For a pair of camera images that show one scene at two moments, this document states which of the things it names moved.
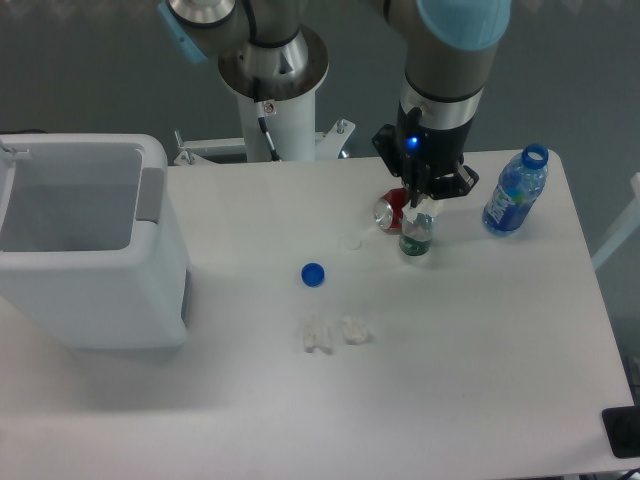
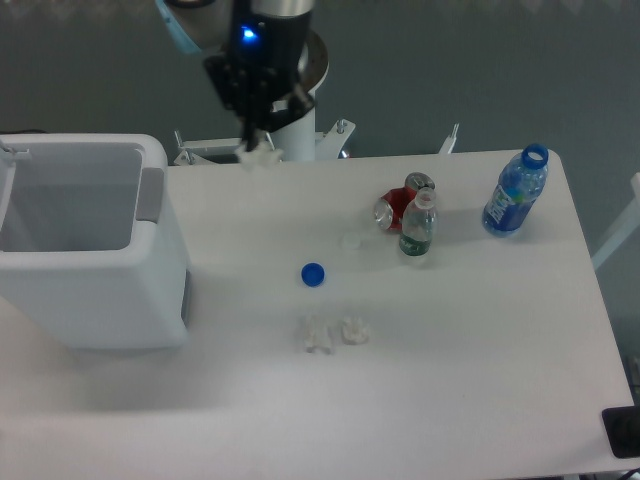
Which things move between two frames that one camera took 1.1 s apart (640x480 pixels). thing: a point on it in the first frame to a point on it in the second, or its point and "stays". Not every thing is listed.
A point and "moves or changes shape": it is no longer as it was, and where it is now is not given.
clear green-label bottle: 415,238 stays
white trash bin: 90,247 stays
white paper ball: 428,205 moves or changes shape
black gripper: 426,158 to 258,72
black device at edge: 622,428 stays
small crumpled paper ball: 355,331 stays
